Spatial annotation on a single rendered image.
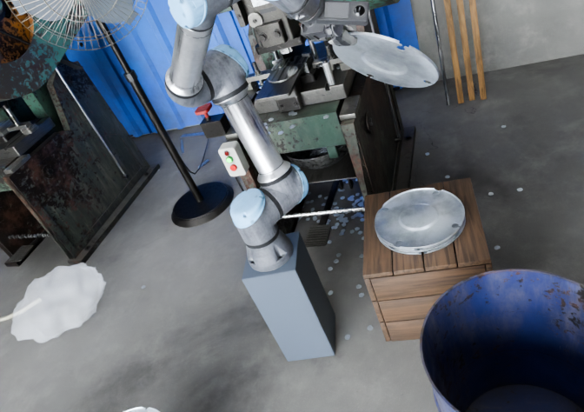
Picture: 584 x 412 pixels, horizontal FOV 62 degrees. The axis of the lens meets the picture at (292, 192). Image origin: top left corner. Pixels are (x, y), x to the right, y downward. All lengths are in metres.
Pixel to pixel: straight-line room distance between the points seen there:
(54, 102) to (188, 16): 2.18
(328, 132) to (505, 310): 0.89
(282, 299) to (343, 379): 0.36
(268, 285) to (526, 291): 0.74
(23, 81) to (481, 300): 2.22
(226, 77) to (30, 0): 1.20
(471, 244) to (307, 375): 0.73
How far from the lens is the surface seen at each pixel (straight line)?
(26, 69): 2.74
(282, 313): 1.67
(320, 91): 1.90
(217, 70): 1.37
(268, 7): 1.89
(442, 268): 1.54
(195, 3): 1.01
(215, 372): 2.00
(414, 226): 1.62
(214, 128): 2.00
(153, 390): 2.11
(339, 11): 1.13
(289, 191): 1.50
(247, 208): 1.44
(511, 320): 1.47
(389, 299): 1.64
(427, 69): 1.31
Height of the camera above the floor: 1.46
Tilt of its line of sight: 34 degrees down
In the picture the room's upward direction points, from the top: 23 degrees counter-clockwise
